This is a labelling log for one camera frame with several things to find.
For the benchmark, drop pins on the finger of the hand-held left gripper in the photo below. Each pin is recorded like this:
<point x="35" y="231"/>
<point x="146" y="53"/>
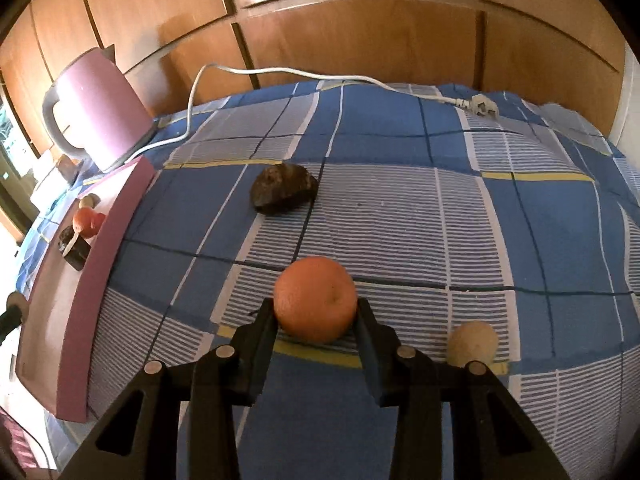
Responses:
<point x="11" y="312"/>

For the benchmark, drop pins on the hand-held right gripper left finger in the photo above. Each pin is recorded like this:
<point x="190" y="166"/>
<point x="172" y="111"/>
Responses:
<point x="260" y="350"/>

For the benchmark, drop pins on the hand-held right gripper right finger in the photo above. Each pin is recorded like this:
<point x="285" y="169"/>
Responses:
<point x="370" y="360"/>

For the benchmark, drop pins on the large orange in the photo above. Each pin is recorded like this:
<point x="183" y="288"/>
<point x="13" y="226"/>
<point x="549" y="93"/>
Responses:
<point x="315" y="300"/>

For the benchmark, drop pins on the pink rimmed white tray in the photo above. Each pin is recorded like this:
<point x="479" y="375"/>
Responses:
<point x="95" y="300"/>

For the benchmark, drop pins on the small orange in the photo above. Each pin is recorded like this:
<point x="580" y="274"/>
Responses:
<point x="89" y="222"/>

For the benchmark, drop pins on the pale yellow round fruit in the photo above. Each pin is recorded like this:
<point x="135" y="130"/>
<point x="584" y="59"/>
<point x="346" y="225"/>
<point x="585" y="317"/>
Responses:
<point x="472" y="342"/>

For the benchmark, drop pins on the silver tissue box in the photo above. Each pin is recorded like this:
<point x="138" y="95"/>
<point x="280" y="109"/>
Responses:
<point x="45" y="185"/>

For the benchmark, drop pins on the small beige round fruit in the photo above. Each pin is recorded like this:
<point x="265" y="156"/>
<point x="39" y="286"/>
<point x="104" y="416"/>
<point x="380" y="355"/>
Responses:
<point x="88" y="202"/>

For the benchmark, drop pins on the blue plaid blanket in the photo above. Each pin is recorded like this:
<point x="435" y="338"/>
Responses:
<point x="400" y="210"/>

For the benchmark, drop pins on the dark brown lumpy fruit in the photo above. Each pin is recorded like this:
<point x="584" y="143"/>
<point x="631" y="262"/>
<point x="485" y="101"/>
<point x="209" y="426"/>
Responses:
<point x="282" y="187"/>

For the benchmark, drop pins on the wooden glass door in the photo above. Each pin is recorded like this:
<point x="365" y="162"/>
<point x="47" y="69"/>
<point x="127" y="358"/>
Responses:
<point x="7" y="135"/>

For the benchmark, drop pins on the pink electric kettle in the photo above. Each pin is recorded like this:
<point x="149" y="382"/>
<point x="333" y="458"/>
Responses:
<point x="105" y="110"/>

